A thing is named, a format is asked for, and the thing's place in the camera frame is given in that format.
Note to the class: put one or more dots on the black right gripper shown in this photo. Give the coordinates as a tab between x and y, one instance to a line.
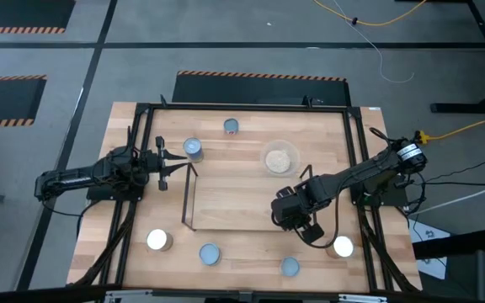
291	206

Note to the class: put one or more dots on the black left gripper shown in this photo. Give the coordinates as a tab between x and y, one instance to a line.
152	162

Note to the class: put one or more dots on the tall teal yellow carrots can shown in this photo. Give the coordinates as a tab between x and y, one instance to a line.
192	146

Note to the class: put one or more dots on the mandarin oranges can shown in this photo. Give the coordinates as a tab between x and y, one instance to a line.
289	266

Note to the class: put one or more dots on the pink salmon can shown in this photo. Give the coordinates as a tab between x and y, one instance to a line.
231	125

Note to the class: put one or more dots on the tall orange red label can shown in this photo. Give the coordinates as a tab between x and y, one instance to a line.
157	239

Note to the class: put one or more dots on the tall blue yellow label can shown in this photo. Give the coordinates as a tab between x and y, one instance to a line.
209	254

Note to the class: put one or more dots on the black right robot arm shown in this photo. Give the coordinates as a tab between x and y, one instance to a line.
364	170

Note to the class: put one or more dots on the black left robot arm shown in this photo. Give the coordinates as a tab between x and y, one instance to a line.
70	180

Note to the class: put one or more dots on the beige grain heap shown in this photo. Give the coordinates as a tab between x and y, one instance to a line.
278	161

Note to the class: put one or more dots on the clear plastic bowl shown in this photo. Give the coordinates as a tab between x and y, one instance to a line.
295	157

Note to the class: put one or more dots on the black mat hazard stripe edge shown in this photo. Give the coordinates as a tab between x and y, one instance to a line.
15	12
259	90
2	101

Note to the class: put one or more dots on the white paper sheet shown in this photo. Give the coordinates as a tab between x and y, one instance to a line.
432	235

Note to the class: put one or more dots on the black bar furniture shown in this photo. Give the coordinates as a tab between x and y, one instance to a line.
457	246

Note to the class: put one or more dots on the black beam silver brackets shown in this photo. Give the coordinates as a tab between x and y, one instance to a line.
57	292

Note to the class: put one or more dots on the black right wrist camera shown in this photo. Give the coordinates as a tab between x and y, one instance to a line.
310	233

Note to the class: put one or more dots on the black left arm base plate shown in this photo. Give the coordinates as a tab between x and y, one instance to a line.
99	194

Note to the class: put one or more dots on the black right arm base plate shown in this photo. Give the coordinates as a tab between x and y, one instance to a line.
390	198

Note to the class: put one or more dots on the black desk frame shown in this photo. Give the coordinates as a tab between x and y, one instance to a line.
457	108

